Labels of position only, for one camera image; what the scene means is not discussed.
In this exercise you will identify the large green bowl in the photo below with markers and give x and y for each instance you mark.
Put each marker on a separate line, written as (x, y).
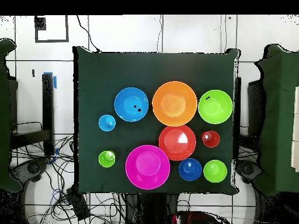
(215, 107)

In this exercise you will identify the green covered side table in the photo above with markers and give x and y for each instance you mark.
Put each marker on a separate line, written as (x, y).
(4, 116)
(280, 116)

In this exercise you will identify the large orange bowl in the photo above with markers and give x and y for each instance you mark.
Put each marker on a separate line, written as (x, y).
(174, 103)

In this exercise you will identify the red-orange cup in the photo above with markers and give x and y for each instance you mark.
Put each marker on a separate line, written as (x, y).
(212, 140)

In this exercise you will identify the large pink bowl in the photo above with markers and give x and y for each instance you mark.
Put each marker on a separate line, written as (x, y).
(147, 163)

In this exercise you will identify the green cup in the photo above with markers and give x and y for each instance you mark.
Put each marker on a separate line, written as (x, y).
(105, 159)

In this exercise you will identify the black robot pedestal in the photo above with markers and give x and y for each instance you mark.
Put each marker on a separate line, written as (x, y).
(151, 207)

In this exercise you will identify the small dark blue bowl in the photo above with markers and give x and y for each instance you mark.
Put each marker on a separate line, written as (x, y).
(190, 170)

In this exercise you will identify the light blue bowl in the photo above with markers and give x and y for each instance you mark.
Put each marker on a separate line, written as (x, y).
(126, 98)

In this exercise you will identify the black L-shaped frame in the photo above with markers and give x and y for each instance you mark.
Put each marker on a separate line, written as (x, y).
(48, 105)

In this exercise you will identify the red-orange bowl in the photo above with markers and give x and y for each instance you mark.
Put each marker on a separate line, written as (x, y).
(172, 147)

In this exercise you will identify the small green bowl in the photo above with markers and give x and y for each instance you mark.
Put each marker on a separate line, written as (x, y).
(215, 171)

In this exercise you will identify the black upright bar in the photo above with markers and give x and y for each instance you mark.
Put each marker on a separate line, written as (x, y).
(237, 105)

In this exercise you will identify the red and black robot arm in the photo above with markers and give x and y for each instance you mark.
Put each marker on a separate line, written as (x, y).
(186, 219)

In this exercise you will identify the black power strip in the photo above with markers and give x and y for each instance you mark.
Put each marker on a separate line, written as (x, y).
(78, 205)

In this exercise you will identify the black stand base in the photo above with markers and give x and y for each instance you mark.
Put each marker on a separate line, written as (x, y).
(33, 168)
(248, 169)

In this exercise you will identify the light blue cup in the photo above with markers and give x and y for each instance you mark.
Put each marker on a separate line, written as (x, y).
(106, 123)

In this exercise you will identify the dark green tablecloth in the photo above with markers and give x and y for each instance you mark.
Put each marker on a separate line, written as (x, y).
(149, 70)

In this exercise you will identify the white boxes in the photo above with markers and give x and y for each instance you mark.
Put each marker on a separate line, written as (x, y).
(296, 140)

